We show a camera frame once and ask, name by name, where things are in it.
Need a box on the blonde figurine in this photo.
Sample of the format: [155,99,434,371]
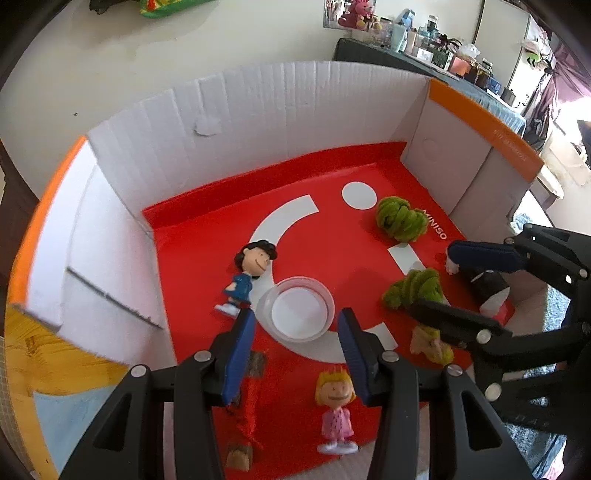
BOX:
[315,367,360,455]

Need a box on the clear round plastic lid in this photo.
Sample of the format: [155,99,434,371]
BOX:
[255,276,335,343]

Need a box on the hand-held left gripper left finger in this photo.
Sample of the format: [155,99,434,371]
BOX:
[60,308,257,480]

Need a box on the black and white figurine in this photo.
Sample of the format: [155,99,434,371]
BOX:
[445,258,511,317]

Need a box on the green shopping bag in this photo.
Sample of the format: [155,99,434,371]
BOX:
[141,0,218,19]

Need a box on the dark-haired figurine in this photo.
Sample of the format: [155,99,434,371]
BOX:
[215,239,281,317]

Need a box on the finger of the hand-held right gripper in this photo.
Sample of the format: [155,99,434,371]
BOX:
[404,299,591,402]
[447,223,591,283]

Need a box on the green fuzzy toy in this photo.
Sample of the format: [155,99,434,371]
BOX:
[374,196,430,243]
[382,268,444,311]

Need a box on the red spring toy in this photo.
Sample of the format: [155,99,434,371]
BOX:
[226,351,269,470]

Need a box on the pink plush toy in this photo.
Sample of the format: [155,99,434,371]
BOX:
[338,0,377,29]

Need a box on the black bag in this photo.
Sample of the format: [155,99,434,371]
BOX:
[90,0,139,14]

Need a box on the orange cardboard box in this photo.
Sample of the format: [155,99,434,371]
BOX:
[7,60,546,480]

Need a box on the clutter of bottles and boxes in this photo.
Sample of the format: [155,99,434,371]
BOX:
[369,9,522,100]

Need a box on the dark brown door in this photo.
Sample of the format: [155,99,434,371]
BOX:
[0,143,38,227]

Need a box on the purple curtain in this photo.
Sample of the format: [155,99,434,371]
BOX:
[526,32,591,158]

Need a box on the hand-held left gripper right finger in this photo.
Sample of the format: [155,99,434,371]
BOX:
[337,307,536,480]

